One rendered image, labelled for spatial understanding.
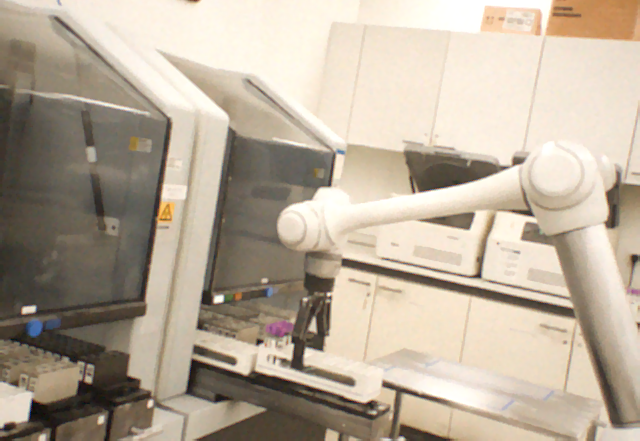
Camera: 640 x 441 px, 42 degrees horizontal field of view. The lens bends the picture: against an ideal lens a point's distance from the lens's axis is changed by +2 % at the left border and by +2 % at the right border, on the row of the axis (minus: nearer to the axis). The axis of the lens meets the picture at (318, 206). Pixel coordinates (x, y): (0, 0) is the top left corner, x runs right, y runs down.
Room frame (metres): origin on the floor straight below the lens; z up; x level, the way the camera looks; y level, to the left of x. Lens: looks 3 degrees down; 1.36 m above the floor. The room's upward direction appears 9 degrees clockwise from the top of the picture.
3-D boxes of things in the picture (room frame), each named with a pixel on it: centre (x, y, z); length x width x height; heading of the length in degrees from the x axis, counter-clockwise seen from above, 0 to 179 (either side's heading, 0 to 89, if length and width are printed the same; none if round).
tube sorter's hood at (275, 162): (2.39, 0.33, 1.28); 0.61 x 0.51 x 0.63; 154
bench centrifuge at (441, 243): (4.52, -0.71, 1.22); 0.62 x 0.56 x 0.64; 152
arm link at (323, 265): (1.97, -0.03, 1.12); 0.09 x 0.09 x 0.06
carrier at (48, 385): (1.58, 0.45, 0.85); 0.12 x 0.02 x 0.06; 155
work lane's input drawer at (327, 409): (2.01, 0.06, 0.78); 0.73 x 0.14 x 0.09; 64
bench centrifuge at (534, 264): (4.27, -1.24, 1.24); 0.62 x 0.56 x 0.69; 155
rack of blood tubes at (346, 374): (1.95, -0.06, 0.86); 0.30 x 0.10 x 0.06; 64
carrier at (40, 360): (1.61, 0.51, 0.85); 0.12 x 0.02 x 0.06; 154
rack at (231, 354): (2.09, 0.22, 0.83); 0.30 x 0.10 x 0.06; 64
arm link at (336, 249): (1.95, -0.03, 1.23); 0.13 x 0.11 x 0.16; 159
